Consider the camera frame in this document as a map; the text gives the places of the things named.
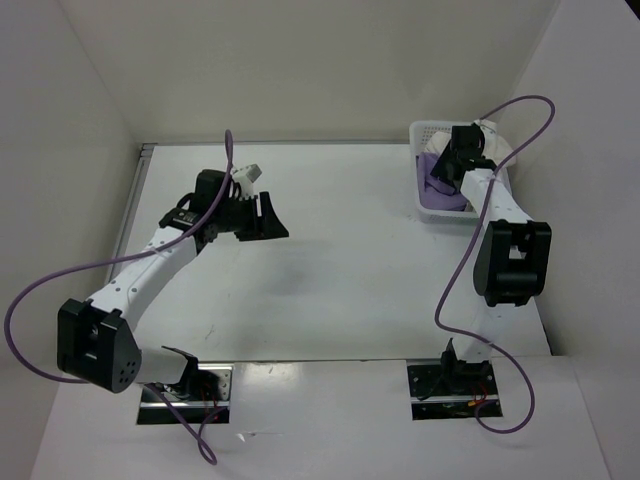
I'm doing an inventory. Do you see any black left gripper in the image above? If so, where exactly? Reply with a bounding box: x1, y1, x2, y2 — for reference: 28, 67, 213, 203
215, 191, 289, 242

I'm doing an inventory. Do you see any purple t shirt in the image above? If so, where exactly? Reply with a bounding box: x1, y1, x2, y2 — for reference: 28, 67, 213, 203
416, 154, 467, 211

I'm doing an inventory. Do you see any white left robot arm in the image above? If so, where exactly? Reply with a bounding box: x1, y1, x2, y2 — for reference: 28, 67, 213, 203
57, 164, 289, 400

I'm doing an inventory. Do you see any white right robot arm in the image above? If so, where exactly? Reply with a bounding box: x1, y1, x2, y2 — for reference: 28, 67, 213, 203
425, 123, 552, 394

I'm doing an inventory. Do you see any white t shirt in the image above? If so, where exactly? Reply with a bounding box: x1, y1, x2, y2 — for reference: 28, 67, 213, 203
418, 119, 513, 168

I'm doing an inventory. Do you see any white plastic laundry basket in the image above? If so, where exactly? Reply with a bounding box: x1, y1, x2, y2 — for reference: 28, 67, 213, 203
409, 119, 513, 225

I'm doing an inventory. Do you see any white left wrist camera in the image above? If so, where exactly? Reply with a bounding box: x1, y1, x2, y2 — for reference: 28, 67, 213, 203
232, 164, 262, 199

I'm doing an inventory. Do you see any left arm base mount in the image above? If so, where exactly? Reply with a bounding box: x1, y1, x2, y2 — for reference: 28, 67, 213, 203
136, 363, 234, 426

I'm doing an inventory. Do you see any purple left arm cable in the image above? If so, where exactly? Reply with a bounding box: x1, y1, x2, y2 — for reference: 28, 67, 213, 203
3, 129, 236, 465

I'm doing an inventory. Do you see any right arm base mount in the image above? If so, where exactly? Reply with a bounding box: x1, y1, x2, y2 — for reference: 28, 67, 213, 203
406, 360, 503, 421

